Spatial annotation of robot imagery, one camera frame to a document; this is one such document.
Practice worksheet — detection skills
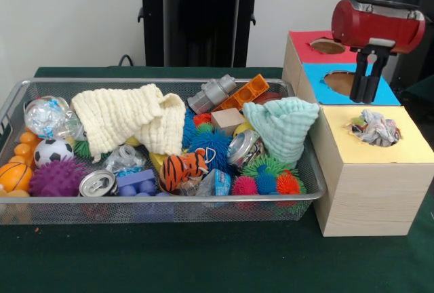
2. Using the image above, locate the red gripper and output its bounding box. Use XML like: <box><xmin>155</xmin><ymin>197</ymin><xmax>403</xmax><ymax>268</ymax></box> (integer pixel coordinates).
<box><xmin>331</xmin><ymin>0</ymin><xmax>427</xmax><ymax>103</ymax></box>

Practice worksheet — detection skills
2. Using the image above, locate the colourful printed paper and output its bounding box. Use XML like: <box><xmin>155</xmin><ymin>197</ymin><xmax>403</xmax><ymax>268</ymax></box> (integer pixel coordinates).
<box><xmin>351</xmin><ymin>109</ymin><xmax>400</xmax><ymax>147</ymax></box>

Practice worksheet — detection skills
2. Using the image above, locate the light blue muslin cloth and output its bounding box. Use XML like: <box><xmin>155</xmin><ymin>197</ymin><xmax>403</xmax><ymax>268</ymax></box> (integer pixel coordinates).
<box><xmin>242</xmin><ymin>98</ymin><xmax>321</xmax><ymax>168</ymax></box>

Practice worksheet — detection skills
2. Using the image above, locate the rainbow spiky caterpillar toy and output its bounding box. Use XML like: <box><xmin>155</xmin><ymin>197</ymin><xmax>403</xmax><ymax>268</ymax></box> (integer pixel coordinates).
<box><xmin>232</xmin><ymin>163</ymin><xmax>308</xmax><ymax>199</ymax></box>

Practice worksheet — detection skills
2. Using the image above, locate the cream muslin cloth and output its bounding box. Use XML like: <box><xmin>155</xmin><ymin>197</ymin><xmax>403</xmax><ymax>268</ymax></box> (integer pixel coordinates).
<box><xmin>71</xmin><ymin>82</ymin><xmax>187</xmax><ymax>163</ymax></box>

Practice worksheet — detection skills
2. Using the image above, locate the wooden box with three holes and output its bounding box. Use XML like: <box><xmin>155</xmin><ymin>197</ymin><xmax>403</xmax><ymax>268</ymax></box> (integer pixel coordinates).
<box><xmin>282</xmin><ymin>30</ymin><xmax>434</xmax><ymax>237</ymax></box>

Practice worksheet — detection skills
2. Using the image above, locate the green covered side table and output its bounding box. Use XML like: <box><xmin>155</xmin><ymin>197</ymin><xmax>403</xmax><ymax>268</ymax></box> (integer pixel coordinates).
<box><xmin>403</xmin><ymin>75</ymin><xmax>434</xmax><ymax>131</ymax></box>

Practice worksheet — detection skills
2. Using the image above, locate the green spiky ball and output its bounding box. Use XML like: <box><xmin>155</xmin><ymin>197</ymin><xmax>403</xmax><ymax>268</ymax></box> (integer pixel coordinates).
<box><xmin>242</xmin><ymin>154</ymin><xmax>300</xmax><ymax>176</ymax></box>

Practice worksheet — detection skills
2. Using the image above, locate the tiger plush toy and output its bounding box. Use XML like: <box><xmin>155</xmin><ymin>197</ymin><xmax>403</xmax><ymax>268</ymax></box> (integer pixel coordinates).
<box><xmin>159</xmin><ymin>152</ymin><xmax>210</xmax><ymax>193</ymax></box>

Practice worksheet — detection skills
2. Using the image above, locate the purple toy brick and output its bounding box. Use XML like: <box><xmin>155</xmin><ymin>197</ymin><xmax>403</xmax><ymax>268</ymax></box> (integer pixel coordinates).
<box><xmin>117</xmin><ymin>169</ymin><xmax>159</xmax><ymax>196</ymax></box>

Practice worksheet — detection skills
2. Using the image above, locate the silver drink can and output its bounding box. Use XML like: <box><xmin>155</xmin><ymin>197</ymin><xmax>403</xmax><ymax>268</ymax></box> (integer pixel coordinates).
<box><xmin>79</xmin><ymin>170</ymin><xmax>119</xmax><ymax>197</ymax></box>

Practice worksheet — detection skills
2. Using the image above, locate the black white soccer ball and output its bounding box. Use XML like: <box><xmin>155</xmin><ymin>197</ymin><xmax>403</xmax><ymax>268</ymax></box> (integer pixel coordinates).
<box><xmin>33</xmin><ymin>138</ymin><xmax>75</xmax><ymax>168</ymax></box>

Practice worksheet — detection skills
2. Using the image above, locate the crushed plastic water bottle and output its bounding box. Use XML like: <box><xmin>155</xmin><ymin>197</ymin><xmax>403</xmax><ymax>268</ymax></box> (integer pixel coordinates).
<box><xmin>24</xmin><ymin>95</ymin><xmax>84</xmax><ymax>140</ymax></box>

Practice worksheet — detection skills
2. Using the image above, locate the purple knobbly ball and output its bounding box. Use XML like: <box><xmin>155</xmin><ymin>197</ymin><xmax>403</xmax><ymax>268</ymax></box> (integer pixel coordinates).
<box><xmin>28</xmin><ymin>157</ymin><xmax>85</xmax><ymax>198</ymax></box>

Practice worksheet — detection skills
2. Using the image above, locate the orange toy basketball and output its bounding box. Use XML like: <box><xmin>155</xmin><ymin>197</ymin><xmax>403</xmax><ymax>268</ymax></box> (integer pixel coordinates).
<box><xmin>0</xmin><ymin>162</ymin><xmax>34</xmax><ymax>193</ymax></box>

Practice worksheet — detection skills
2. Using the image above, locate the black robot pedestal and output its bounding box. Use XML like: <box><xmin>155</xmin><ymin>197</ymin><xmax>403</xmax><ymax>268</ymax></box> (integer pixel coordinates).
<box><xmin>130</xmin><ymin>0</ymin><xmax>274</xmax><ymax>68</ymax></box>

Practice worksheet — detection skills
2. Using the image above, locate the wire mesh bin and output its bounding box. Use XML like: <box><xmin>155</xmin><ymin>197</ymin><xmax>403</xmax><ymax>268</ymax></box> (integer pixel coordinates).
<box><xmin>0</xmin><ymin>77</ymin><xmax>328</xmax><ymax>225</ymax></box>

